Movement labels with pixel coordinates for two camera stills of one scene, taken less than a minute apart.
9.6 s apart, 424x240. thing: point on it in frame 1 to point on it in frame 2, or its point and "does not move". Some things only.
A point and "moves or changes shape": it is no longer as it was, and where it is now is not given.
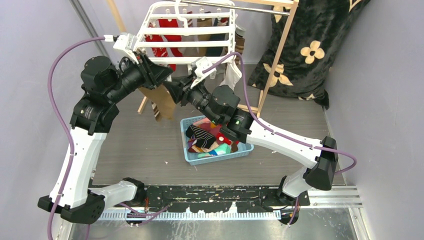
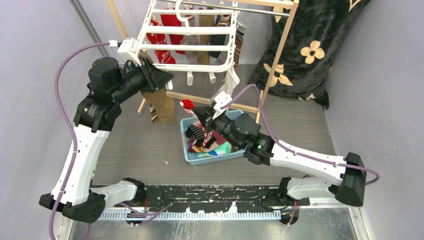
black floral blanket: x=316 y=28 does not move
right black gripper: x=180 y=90 to x=205 y=114
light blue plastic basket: x=192 y=159 does not move
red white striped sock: x=221 y=137 moves or changes shape
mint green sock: x=222 y=148 does not move
